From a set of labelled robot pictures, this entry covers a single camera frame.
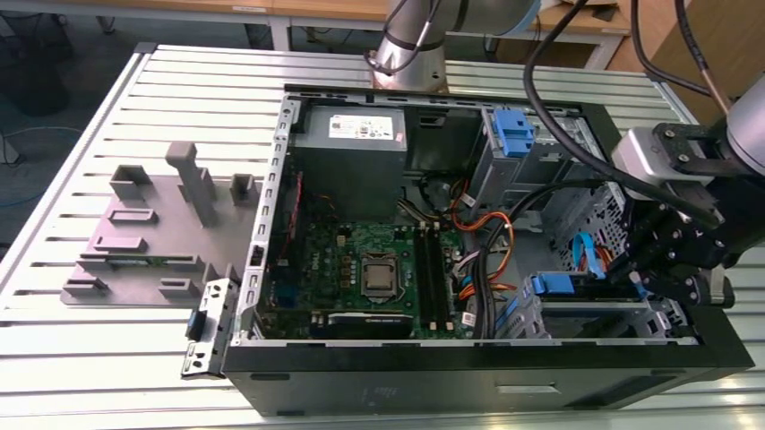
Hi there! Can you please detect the blue data wire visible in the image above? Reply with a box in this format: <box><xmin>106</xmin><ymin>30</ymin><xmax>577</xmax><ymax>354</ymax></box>
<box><xmin>570</xmin><ymin>231</ymin><xmax>606</xmax><ymax>280</ymax></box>

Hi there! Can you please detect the hard disk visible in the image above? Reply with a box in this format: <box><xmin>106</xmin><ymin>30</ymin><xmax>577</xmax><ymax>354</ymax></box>
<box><xmin>524</xmin><ymin>272</ymin><xmax>653</xmax><ymax>304</ymax></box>

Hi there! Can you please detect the low metal disk bay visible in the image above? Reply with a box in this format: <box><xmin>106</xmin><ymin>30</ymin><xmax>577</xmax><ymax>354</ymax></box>
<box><xmin>494</xmin><ymin>273</ymin><xmax>701</xmax><ymax>340</ymax></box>

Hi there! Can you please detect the metal disk bay cage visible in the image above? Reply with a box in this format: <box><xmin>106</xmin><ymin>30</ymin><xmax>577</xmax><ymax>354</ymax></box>
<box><xmin>470</xmin><ymin>106</ymin><xmax>606</xmax><ymax>208</ymax></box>

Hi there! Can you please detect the blue plastic bay latch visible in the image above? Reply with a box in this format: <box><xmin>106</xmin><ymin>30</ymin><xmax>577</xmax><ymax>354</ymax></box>
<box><xmin>494</xmin><ymin>108</ymin><xmax>538</xmax><ymax>159</ymax></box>

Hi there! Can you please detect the black RAM slot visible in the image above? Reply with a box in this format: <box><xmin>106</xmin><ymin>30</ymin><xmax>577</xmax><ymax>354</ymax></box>
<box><xmin>434</xmin><ymin>222</ymin><xmax>455</xmax><ymax>331</ymax></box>
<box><xmin>415</xmin><ymin>222</ymin><xmax>434</xmax><ymax>331</ymax></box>

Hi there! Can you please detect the silver CPU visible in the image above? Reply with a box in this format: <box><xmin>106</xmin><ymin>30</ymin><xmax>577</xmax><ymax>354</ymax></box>
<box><xmin>362</xmin><ymin>262</ymin><xmax>398</xmax><ymax>291</ymax></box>

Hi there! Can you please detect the CPU socket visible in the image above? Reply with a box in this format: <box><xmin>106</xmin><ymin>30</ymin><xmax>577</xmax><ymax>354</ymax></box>
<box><xmin>357</xmin><ymin>252</ymin><xmax>409</xmax><ymax>304</ymax></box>

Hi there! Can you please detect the wooden cabinet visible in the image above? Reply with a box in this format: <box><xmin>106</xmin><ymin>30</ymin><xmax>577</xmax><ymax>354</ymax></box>
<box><xmin>606</xmin><ymin>0</ymin><xmax>765</xmax><ymax>90</ymax></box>

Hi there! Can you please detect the black PC case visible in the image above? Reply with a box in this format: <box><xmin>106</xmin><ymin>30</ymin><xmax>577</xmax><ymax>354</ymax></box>
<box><xmin>220</xmin><ymin>82</ymin><xmax>756</xmax><ymax>416</ymax></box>

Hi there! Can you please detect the black graphics card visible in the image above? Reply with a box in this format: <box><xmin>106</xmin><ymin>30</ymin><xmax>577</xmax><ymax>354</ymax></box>
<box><xmin>309</xmin><ymin>310</ymin><xmax>418</xmax><ymax>340</ymax></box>

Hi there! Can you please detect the grey power supply unit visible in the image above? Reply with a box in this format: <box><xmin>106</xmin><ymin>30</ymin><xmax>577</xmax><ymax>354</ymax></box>
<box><xmin>291</xmin><ymin>104</ymin><xmax>413</xmax><ymax>225</ymax></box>

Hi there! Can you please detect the green motherboard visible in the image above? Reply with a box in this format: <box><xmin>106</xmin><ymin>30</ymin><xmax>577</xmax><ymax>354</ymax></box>
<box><xmin>262</xmin><ymin>220</ymin><xmax>481</xmax><ymax>340</ymax></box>

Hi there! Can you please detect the wooden desk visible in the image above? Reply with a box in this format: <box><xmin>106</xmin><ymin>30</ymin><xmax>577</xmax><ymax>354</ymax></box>
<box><xmin>59</xmin><ymin>0</ymin><xmax>634</xmax><ymax>51</ymax></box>

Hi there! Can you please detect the grey parts rack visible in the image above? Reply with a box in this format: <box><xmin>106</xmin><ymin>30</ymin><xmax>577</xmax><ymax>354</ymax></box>
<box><xmin>59</xmin><ymin>141</ymin><xmax>269</xmax><ymax>309</ymax></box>

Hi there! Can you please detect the green RAM stick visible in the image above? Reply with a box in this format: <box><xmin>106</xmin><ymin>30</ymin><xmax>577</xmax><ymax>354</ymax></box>
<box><xmin>106</xmin><ymin>254</ymin><xmax>180</xmax><ymax>267</ymax></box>

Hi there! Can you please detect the black office chair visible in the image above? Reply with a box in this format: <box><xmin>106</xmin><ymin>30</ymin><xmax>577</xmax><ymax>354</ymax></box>
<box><xmin>0</xmin><ymin>12</ymin><xmax>78</xmax><ymax>118</ymax></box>

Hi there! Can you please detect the silver camera box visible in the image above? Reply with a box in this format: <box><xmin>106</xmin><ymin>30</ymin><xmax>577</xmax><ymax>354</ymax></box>
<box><xmin>609</xmin><ymin>126</ymin><xmax>680</xmax><ymax>183</ymax></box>

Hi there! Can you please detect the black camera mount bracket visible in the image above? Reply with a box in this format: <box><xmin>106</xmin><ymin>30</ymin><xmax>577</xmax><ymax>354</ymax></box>
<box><xmin>649</xmin><ymin>121</ymin><xmax>744</xmax><ymax>178</ymax></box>

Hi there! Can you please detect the red orange yellow wire bundle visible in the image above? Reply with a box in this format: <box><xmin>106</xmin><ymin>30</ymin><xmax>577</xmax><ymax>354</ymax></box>
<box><xmin>450</xmin><ymin>177</ymin><xmax>520</xmax><ymax>293</ymax></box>

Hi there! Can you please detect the black internal cable bundle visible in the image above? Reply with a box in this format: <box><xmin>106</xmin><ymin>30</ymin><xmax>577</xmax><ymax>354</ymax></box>
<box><xmin>475</xmin><ymin>178</ymin><xmax>621</xmax><ymax>340</ymax></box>

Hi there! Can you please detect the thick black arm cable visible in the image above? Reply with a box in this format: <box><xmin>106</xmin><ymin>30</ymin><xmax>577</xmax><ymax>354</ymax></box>
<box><xmin>522</xmin><ymin>0</ymin><xmax>728</xmax><ymax>228</ymax></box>

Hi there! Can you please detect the copper braided cable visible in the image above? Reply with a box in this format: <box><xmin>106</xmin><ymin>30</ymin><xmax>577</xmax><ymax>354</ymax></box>
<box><xmin>676</xmin><ymin>0</ymin><xmax>736</xmax><ymax>113</ymax></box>

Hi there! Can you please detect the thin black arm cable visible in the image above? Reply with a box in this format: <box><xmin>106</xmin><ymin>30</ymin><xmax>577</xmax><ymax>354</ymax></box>
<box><xmin>632</xmin><ymin>0</ymin><xmax>734</xmax><ymax>113</ymax></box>

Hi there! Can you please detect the metal expansion bracket retainer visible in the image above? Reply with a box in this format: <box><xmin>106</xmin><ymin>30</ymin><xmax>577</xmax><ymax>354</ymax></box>
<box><xmin>179</xmin><ymin>277</ymin><xmax>234</xmax><ymax>381</ymax></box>

